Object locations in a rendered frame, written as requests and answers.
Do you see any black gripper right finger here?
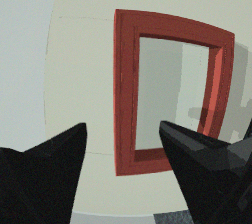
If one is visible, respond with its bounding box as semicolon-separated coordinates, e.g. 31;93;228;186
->
158;119;252;224

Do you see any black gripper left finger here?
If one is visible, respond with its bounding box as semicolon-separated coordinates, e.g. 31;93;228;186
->
0;122;87;224

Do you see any dark red picture frame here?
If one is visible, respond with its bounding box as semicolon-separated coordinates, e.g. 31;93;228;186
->
113;9;235;177

